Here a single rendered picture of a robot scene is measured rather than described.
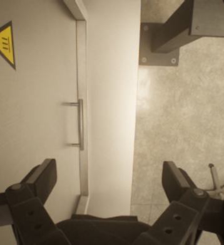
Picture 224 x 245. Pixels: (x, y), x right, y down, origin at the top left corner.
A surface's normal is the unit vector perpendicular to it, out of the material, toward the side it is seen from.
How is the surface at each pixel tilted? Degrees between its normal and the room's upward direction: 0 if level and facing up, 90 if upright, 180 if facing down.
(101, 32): 0
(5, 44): 90
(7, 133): 90
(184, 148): 0
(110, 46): 0
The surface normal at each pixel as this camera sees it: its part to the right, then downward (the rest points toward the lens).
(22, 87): 1.00, 0.03
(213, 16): -0.03, 0.25
